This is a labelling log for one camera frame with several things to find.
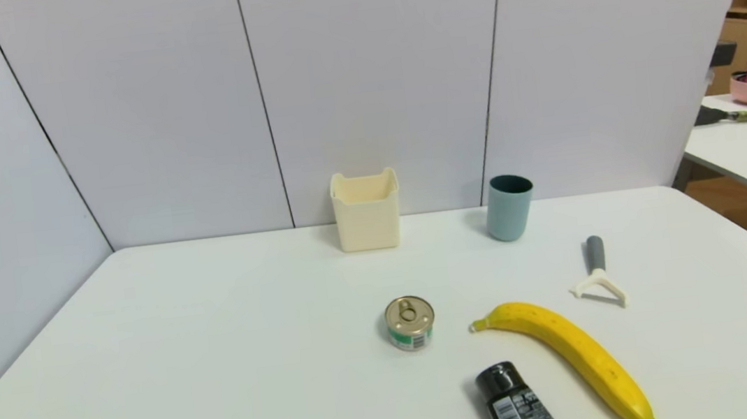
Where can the black rectangular object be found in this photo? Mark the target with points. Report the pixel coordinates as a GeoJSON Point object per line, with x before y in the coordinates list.
{"type": "Point", "coordinates": [723, 53]}

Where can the cream white plastic box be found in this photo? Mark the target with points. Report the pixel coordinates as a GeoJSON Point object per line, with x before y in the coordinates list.
{"type": "Point", "coordinates": [368, 224]}

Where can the small green labelled tin can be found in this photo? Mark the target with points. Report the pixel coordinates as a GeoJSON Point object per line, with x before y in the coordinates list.
{"type": "Point", "coordinates": [409, 314]}

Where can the yellow banana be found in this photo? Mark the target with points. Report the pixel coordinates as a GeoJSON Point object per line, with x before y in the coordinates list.
{"type": "Point", "coordinates": [571, 341]}

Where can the black tube with barcode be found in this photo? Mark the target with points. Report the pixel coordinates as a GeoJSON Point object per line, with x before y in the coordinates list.
{"type": "Point", "coordinates": [519, 411]}

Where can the green and black tool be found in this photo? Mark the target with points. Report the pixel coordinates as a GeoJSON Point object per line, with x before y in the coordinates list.
{"type": "Point", "coordinates": [746, 116]}

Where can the teal blue plastic cup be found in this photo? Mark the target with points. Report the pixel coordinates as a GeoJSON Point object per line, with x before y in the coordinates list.
{"type": "Point", "coordinates": [509, 218]}

